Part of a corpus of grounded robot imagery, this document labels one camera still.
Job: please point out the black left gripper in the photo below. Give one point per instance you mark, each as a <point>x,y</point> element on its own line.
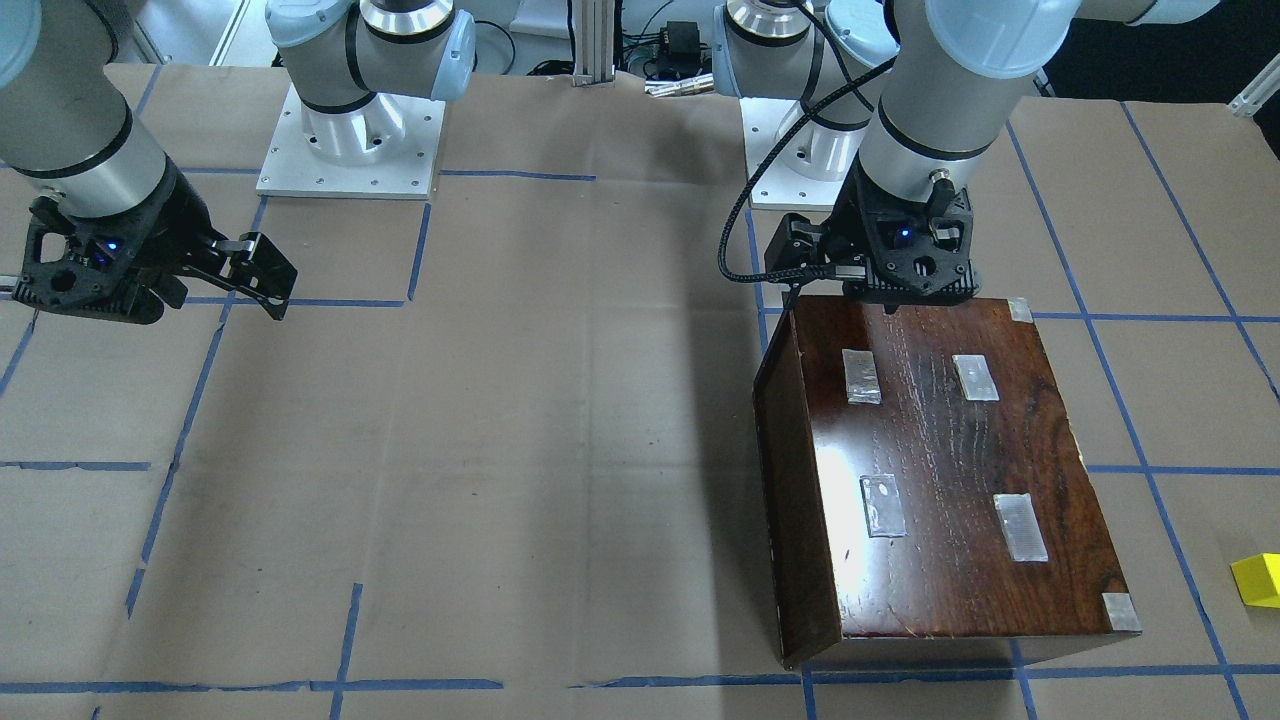
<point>846,233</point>

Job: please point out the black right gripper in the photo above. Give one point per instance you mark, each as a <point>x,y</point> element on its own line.
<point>178,228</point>

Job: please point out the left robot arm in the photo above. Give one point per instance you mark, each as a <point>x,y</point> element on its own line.
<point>928,85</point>

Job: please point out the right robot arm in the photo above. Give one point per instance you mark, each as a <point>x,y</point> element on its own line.
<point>71,133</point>

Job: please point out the dark wooden drawer cabinet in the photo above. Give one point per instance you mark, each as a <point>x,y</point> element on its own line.
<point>926,498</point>

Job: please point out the yellow block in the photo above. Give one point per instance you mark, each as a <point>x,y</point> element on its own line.
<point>1257,580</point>

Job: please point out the black power adapter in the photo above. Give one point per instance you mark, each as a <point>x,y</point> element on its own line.
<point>679,51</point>

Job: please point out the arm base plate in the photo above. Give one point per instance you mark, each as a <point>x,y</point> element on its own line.
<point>384,150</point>
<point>808,174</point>

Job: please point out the aluminium frame post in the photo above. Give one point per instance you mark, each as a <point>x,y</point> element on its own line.
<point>595,37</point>

